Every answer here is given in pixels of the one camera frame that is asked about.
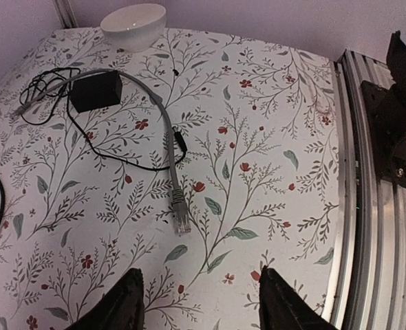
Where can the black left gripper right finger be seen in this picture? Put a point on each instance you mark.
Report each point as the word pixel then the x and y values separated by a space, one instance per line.
pixel 280 307

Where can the floral patterned table cloth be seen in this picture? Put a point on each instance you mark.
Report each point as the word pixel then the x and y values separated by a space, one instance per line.
pixel 88 195

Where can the black power adapter brick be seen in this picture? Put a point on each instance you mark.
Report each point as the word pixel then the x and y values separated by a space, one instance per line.
pixel 96 91

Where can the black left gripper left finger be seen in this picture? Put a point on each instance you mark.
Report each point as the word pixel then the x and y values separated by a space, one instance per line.
pixel 122 307

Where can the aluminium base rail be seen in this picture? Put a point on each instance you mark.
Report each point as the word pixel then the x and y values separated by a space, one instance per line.
pixel 367 283

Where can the white ceramic bowl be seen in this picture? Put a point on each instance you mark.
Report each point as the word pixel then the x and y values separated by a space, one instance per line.
pixel 135 28

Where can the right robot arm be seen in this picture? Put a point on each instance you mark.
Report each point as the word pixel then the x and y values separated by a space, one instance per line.
pixel 386 113

